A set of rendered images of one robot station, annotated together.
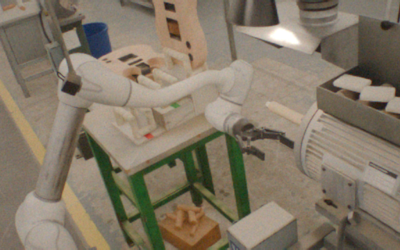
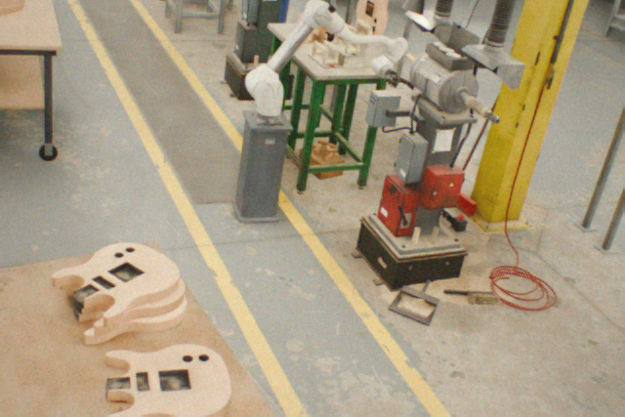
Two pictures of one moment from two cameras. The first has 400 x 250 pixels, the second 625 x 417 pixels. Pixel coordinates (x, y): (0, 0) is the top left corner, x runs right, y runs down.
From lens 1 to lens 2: 384 cm
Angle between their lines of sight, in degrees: 3
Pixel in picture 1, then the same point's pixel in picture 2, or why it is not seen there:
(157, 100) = (353, 38)
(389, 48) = (458, 36)
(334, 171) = (421, 74)
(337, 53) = (440, 34)
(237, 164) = not seen: hidden behind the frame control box
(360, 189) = (428, 82)
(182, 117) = (354, 63)
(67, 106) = (306, 24)
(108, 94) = (333, 23)
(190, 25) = (381, 9)
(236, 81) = (395, 47)
